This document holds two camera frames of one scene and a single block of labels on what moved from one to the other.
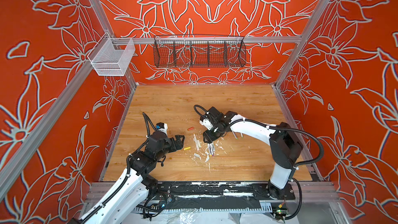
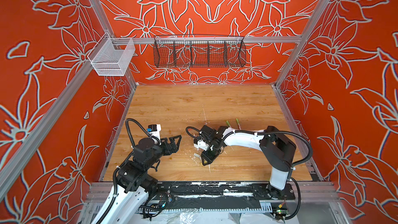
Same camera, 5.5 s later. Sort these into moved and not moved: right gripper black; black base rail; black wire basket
Moved: right gripper black
Not moved: black wire basket; black base rail
